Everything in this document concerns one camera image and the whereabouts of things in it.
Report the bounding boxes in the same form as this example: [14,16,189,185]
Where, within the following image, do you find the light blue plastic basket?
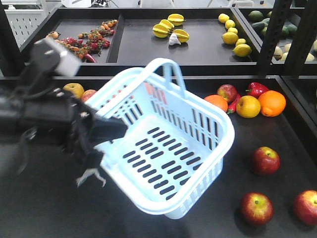
[86,58,235,219]

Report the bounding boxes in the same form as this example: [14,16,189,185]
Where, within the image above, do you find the black wood display table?
[0,75,308,238]

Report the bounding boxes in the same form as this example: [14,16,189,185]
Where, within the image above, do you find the yellow apple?
[63,83,85,99]
[236,95,261,119]

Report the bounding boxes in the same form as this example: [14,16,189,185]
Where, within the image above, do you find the orange far right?
[258,90,286,117]

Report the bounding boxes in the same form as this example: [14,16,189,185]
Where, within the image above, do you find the red bell pepper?
[245,82,269,99]

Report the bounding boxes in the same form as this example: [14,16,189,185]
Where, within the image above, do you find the red chili pepper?
[227,93,241,114]

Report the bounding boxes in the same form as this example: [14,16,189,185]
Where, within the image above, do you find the yellow apple back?
[63,83,85,99]

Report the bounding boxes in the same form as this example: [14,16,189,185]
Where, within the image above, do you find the red apple middle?
[250,146,281,176]

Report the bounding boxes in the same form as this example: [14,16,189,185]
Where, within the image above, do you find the orange with nub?
[204,94,228,112]

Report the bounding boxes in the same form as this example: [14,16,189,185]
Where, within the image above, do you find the red apple front right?
[293,190,317,226]

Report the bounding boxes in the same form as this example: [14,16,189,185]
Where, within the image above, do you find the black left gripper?
[22,86,129,172]

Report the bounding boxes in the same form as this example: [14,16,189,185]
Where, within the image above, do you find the red apple front left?
[240,192,274,227]

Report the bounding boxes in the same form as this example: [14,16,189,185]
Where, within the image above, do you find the white garlic bulb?
[168,33,181,46]

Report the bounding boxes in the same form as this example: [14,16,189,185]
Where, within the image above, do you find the red apple behind orange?
[217,84,238,103]

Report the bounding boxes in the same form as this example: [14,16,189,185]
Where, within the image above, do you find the pink apple back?
[81,89,97,102]

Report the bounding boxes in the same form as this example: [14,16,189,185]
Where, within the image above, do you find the black upper shelf tray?
[19,6,317,76]

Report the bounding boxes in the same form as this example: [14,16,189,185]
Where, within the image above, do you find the yellow apple right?
[236,95,261,119]

